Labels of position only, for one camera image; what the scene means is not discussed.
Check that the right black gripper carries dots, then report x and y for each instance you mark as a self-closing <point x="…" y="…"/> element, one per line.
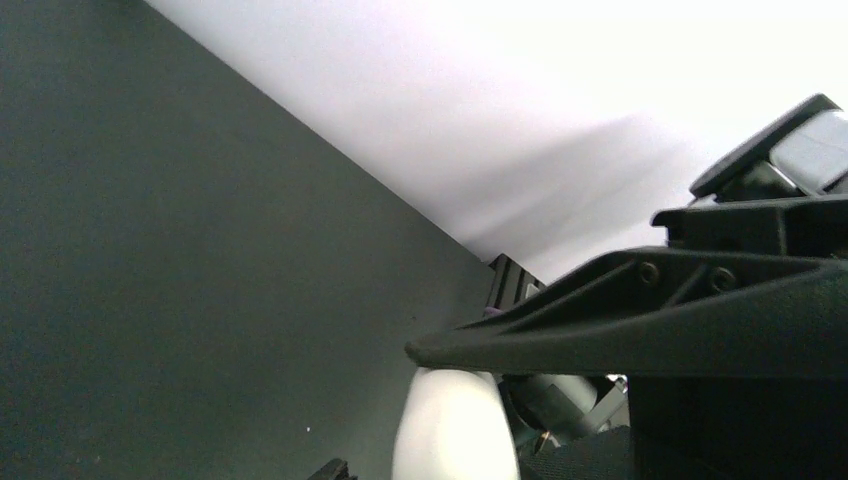
<point x="735" y="345"/>

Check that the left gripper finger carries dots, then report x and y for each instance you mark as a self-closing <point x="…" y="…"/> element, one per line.
<point x="335" y="469"/>

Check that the white charging case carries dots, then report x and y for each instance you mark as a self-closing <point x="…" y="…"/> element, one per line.
<point x="454" y="426"/>

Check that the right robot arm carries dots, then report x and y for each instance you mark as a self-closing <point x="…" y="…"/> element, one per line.
<point x="572" y="425"/>

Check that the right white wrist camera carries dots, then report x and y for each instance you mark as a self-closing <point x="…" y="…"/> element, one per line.
<point x="802" y="153"/>

